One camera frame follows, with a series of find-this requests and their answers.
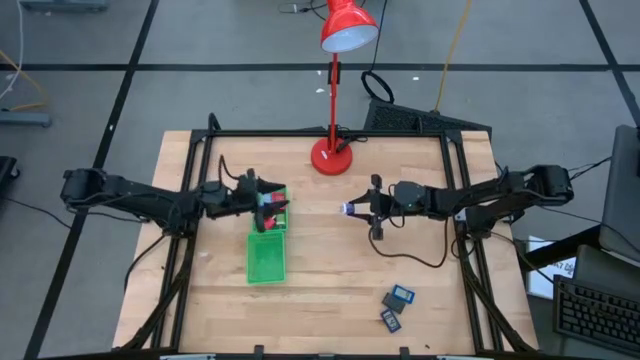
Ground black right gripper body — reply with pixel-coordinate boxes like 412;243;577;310
370;174;402;242

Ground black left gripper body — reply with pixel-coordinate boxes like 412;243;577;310
234;168;265;235

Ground blue pocket calculator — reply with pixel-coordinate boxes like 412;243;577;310
391;283;417;305

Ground dark grey pocket calculator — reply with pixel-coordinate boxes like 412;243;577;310
381;292;407;315

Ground navy pocket calculator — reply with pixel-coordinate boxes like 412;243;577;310
379;308;403;335

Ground green plastic mesh basket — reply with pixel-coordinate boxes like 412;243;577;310
251;185;291;234
245;229;287;285

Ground red desk lamp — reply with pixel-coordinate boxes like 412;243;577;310
310;0;380;177

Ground black perforated metal panel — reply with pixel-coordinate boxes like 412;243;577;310
363;98;494;139

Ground white paper sheet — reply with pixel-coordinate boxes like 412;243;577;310
525;234;577;300

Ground black desk edge bar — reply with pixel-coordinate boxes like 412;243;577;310
519;223;601;274

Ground grey desktop box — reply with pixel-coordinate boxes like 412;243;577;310
572;243;640;296

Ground grey floor base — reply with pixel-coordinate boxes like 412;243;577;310
19;0;109;14
0;110;54;129

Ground black computer keyboard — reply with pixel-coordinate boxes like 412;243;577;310
552;273;640;357

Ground grey computer monitor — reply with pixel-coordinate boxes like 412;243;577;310
598;123;640;264

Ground black floor object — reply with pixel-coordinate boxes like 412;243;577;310
0;155;21;184

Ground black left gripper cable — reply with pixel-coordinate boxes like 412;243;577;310
218;154;246;182

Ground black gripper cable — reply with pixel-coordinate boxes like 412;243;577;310
218;154;246;182
368;218;450;269

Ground black aluminium table frame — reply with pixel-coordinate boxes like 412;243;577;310
119;112;539;360

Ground black lamp power cord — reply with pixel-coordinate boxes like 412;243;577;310
335;127;370;154

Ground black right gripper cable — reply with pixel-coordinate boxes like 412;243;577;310
368;218;450;269

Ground black coiled floor cable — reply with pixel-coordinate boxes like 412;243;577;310
360;0;396;105

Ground yellow hanging cable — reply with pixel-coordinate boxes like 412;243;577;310
433;0;474;114
0;48;51;112

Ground black cable with plug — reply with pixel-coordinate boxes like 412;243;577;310
277;0;331;15

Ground white floor cable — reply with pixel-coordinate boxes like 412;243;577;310
0;0;26;101

